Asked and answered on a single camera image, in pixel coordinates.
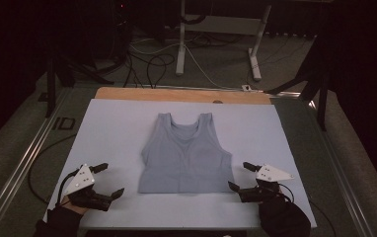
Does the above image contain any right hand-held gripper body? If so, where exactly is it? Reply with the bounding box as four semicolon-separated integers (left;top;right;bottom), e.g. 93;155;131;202
238;164;295;203

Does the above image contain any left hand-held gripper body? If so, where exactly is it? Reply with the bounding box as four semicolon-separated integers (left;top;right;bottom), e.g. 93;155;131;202
63;163;113;212

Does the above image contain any grey tank top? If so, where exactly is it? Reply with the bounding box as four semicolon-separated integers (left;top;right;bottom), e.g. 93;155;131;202
137;112;236;195

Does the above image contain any person's left hand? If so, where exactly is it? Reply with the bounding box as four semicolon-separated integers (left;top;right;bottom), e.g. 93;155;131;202
60;196;90;216

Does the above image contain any person's right hand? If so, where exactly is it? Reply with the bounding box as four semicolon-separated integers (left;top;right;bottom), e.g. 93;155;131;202
258;195;312;237

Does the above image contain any light blue table mat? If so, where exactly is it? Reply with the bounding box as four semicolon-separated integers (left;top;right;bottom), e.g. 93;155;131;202
42;98;318;231

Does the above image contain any black metal stand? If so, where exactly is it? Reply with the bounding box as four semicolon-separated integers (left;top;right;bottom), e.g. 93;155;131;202
43;53;115;119
264;33;330;132

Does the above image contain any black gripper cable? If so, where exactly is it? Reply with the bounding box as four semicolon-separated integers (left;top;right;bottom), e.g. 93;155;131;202
28;132;81;205
277;183;338;237

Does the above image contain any metal floor rail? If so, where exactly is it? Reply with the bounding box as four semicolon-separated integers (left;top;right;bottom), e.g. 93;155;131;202
306;98;377;237
0;88;74;237

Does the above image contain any white floor cable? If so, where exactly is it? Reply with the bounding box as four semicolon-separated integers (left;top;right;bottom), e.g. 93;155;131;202
129;39;244;92

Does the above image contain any black floor cable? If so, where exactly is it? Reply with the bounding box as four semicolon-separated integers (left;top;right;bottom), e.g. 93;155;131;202
122;52;177;90

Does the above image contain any white desk frame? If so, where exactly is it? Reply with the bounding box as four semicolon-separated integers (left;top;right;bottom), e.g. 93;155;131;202
175;0;272;82

